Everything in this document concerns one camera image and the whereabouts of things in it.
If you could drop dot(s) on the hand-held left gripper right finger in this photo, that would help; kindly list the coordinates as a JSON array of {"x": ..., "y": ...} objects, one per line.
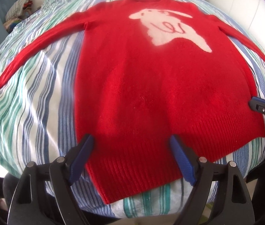
[{"x": 181, "y": 159}]

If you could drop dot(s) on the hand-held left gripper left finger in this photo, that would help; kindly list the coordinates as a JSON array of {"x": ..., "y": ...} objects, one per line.
[{"x": 82, "y": 159}]

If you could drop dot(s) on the red sweater with white animal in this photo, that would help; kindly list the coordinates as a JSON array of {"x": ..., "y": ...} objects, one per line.
[{"x": 146, "y": 86}]

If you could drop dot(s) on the pile of clothes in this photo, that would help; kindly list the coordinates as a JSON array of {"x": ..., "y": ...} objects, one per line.
[{"x": 17, "y": 8}]

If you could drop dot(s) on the striped blue green bed blanket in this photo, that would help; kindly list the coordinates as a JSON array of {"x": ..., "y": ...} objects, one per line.
[{"x": 41, "y": 98}]

